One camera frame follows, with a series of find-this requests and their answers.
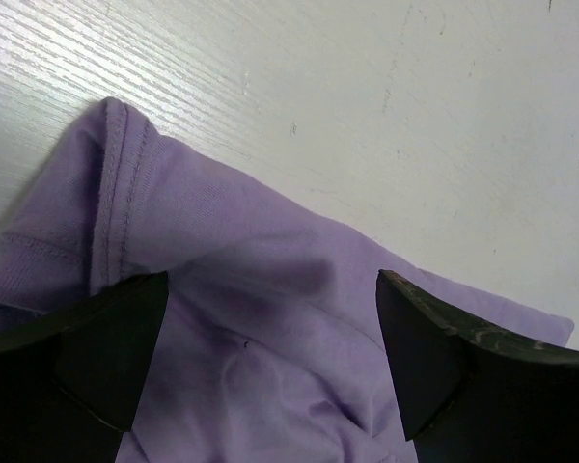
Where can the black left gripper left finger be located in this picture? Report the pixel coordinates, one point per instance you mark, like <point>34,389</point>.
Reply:
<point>71,381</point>

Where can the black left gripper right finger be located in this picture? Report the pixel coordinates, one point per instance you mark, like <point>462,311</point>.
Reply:
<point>469,390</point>

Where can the purple t shirt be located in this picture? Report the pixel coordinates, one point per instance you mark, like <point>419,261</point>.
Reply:
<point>270,350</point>

